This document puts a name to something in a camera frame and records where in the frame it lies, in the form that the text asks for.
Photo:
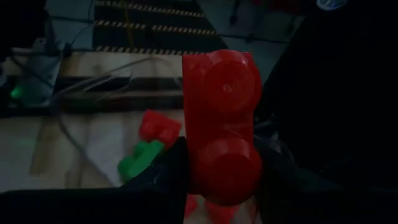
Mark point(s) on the black curtain backdrop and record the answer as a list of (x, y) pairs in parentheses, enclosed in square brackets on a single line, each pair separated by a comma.
[(335, 77)]

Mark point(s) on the clear plastic bin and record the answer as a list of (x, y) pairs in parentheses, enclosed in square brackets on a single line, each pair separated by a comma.
[(102, 140)]

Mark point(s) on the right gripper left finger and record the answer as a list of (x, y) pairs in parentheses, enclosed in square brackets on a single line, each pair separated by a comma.
[(164, 186)]

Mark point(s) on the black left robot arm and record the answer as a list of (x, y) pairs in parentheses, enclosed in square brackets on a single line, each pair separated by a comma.
[(31, 77)]

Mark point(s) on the large green plastic block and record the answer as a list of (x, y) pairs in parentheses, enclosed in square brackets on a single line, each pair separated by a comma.
[(140, 158)]

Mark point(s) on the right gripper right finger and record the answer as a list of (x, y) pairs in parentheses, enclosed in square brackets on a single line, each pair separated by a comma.
[(295, 199)]

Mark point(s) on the black floor mat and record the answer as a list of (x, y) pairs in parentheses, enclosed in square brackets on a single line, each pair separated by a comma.
[(140, 39)]

